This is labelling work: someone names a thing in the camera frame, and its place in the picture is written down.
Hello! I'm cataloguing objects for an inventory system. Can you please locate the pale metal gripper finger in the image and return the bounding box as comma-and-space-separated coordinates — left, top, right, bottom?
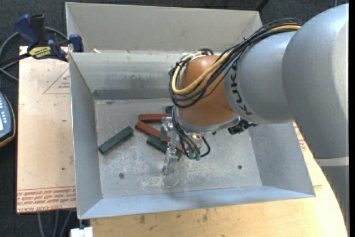
159, 117, 174, 145
161, 147, 180, 176

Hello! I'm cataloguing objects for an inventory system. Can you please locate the red-brown flat block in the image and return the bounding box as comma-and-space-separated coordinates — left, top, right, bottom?
138, 113, 172, 123
134, 120, 184, 152

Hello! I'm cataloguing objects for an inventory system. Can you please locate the grey metal bin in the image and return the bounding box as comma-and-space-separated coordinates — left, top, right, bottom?
65, 2, 316, 220

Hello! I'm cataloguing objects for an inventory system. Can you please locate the brown cardboard board, red print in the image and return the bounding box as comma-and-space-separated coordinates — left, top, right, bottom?
16, 46, 324, 214

